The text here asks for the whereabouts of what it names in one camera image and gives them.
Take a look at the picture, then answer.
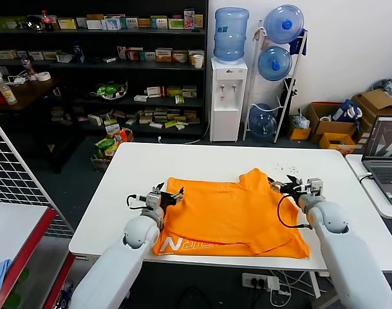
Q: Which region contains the orange t-shirt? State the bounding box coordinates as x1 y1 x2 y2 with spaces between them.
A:
153 167 312 260

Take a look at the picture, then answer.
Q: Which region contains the yellow juice bottle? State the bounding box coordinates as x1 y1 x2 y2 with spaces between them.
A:
0 76 19 106

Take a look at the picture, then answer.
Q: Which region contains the cola bottle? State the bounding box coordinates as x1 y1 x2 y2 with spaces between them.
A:
41 10 55 32

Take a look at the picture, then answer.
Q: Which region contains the brown wooden table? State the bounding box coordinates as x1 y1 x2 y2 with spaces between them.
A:
0 75 87 174

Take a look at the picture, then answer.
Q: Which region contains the white power strip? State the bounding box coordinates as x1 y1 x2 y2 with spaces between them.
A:
242 272 270 290

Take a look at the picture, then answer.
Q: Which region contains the blue white medicine box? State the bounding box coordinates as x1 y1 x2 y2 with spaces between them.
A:
102 17 123 32

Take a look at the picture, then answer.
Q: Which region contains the black shelf unit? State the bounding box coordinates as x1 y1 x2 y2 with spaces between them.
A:
0 0 210 139

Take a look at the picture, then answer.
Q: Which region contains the small white side table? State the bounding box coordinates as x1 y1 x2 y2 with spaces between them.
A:
345 153 392 219

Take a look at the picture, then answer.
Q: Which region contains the open brown cardboard box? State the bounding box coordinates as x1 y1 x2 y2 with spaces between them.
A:
352 89 392 144

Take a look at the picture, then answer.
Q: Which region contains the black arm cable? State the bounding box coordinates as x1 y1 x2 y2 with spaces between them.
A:
277 192 312 230
126 192 148 210

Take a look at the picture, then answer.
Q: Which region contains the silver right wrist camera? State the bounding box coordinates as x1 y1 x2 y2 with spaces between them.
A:
304 177 324 197

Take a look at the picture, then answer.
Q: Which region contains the white metal jug rack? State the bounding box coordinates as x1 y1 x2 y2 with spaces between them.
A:
243 20 309 144

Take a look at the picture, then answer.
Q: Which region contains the white floor cable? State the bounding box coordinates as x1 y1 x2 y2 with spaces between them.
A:
158 124 212 144

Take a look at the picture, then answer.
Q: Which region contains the white water dispenser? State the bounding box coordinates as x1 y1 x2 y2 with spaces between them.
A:
210 57 249 143

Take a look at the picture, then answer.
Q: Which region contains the green striped medicine box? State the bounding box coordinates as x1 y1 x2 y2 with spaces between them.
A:
150 17 169 30

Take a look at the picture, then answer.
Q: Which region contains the shiny dark bowl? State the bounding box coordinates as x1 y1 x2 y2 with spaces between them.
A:
26 15 44 32

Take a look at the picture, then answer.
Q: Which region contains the floor box of snacks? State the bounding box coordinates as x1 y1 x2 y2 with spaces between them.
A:
91 126 135 173

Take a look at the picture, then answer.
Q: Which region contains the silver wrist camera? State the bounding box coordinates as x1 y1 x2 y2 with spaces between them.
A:
304 177 324 197
145 191 161 210

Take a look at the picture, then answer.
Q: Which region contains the labelled blue water jug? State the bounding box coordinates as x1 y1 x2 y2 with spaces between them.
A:
214 7 250 62

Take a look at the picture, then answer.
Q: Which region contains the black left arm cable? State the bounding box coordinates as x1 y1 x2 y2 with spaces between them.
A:
126 192 148 210

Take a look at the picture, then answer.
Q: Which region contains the large white table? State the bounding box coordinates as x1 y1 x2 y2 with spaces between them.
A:
69 142 392 274

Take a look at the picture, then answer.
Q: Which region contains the black tripod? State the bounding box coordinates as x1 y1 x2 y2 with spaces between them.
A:
281 77 299 126

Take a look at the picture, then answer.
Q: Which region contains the white wire grid panel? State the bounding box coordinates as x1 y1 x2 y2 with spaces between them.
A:
0 108 75 238

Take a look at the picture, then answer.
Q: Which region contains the grey plastic bag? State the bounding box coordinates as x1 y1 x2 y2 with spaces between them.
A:
292 108 312 129

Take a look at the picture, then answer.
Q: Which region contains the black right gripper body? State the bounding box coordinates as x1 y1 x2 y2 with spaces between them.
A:
282 183 308 197

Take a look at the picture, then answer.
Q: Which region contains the blue plastic bottle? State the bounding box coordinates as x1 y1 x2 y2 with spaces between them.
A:
73 41 86 64

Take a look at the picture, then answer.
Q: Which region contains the blue bag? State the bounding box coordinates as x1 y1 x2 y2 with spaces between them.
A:
330 98 364 122

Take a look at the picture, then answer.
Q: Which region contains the orange white medicine box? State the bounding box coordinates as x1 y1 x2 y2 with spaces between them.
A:
155 48 174 62

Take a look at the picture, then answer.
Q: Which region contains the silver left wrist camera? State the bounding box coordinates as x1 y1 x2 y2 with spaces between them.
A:
145 191 161 210

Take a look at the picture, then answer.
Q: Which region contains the white green medicine box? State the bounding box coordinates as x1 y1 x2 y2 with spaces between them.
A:
121 17 140 30

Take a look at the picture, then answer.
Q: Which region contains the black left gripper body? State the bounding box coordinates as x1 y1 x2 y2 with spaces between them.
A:
157 192 177 209

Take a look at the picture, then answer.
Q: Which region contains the dark blue hanging cloth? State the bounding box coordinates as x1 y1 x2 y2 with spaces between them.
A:
288 28 309 57

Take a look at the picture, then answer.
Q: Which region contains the pink hanging item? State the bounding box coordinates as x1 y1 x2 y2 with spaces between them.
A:
253 28 269 52

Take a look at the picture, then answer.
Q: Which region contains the tall pink box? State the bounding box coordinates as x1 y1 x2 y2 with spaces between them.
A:
183 9 196 30

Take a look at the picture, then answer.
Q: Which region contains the yellow carton box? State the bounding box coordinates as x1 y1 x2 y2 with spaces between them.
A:
288 126 312 141

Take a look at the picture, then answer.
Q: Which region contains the grey laptop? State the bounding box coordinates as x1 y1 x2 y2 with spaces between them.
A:
361 115 392 206

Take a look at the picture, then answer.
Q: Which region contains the red-edged white cart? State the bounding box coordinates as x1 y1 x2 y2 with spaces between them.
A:
0 200 102 309

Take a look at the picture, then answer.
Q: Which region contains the bowl of green snacks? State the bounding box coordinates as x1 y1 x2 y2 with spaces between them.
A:
89 79 129 100

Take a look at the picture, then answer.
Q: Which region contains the yellow white medicine box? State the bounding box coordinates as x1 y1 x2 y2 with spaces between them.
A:
59 17 79 30

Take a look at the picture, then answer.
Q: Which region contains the clear bottle pink content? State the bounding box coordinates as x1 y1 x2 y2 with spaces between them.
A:
21 53 37 80

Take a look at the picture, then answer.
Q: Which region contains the small open yellow box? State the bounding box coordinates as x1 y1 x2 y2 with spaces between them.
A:
319 132 357 156

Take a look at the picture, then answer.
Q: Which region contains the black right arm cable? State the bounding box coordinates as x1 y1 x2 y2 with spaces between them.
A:
277 192 312 230

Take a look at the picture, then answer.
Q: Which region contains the white charger plug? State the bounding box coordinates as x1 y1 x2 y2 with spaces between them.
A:
266 276 292 296

